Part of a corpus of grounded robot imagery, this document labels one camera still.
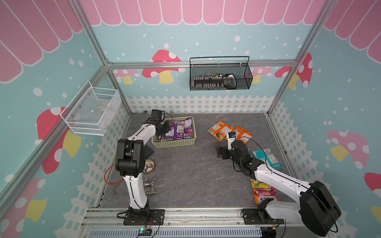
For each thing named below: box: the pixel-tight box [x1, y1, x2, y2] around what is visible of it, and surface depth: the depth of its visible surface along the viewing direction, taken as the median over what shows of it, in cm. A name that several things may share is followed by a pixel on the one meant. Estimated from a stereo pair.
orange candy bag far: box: [206, 120, 235, 142], surface depth 111 cm
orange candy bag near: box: [233, 125, 254, 145], surface depth 108 cm
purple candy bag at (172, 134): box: [161, 120, 178, 141], surface depth 101 cm
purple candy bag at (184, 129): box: [176, 117, 193, 140], surface depth 104 cm
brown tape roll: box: [142, 158, 156, 175], surface depth 93 cm
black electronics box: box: [144, 144, 155, 160], surface depth 99 cm
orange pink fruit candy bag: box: [250, 178, 280, 206], surface depth 81 cm
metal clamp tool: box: [143, 177, 157, 195], surface depth 84 cm
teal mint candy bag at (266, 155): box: [251, 147, 284, 170], surface depth 96 cm
